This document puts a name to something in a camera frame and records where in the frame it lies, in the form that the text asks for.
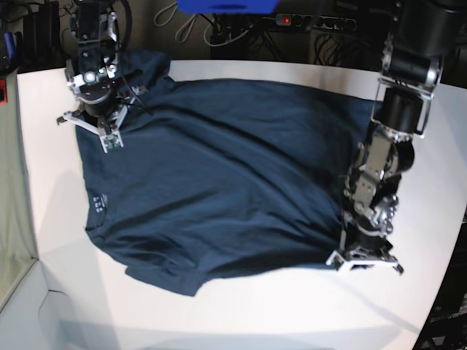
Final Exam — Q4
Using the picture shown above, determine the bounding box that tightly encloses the blue cylinder at left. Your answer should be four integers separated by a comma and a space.
3, 31, 17, 60

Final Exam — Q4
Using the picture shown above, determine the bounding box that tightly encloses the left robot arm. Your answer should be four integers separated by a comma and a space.
326, 1, 466, 273

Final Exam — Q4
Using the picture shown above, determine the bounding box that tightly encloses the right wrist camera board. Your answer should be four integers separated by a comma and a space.
99, 131, 124, 154

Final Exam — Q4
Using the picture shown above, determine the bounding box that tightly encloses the dark blue t-shirt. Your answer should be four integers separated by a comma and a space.
76, 51, 373, 296

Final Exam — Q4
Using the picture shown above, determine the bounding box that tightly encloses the red box at left edge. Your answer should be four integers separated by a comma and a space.
0, 78, 8, 105

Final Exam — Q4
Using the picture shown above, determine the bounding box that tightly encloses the blue overhead box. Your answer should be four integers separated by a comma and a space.
177, 0, 279, 14

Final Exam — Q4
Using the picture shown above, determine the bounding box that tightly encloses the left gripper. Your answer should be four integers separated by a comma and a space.
325, 214, 404, 273

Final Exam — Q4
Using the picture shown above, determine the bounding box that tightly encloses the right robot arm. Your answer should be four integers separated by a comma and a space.
57, 1, 147, 153

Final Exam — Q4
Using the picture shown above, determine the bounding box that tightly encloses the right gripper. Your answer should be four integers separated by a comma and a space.
56, 93, 143, 144

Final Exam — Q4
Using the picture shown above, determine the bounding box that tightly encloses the black power strip red light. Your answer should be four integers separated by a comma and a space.
271, 13, 358, 33

